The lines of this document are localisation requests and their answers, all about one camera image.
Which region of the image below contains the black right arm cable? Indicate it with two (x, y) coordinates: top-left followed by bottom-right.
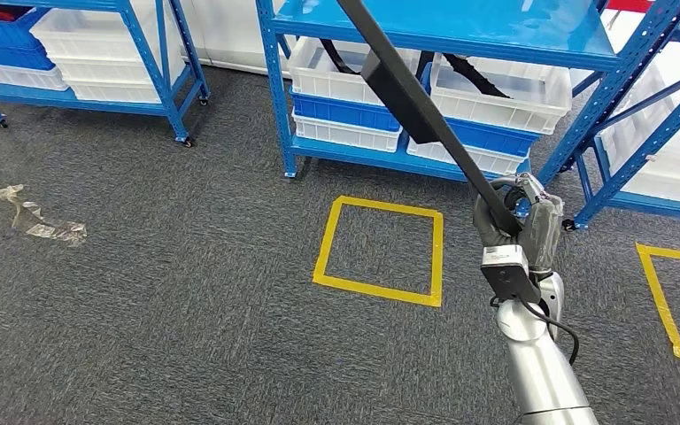
(489, 296), (581, 366)

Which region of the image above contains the clear plastic film strip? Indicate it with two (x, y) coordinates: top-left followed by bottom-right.
(0, 184), (88, 246)

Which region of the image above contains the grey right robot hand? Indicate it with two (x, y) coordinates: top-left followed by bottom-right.
(472, 173), (565, 277)

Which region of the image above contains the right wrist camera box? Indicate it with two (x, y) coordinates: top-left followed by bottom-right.
(480, 244), (544, 305)

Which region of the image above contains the white car body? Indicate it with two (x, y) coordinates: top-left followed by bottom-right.
(184, 0), (680, 81)

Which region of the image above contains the yellow floor tape square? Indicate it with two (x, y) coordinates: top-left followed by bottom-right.
(313, 195), (444, 308)
(636, 242), (680, 369)

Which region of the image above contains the black plastic mounting plate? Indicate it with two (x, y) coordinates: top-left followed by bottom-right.
(336, 0), (523, 239)

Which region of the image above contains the red barrier belt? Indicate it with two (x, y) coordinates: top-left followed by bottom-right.
(607, 0), (680, 14)

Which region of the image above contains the blue metal shelf rack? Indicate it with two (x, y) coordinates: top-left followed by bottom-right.
(254, 0), (680, 188)
(0, 0), (211, 148)
(562, 0), (680, 231)

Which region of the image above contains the black plastic part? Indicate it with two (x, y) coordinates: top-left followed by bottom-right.
(319, 37), (366, 76)
(416, 51), (513, 100)

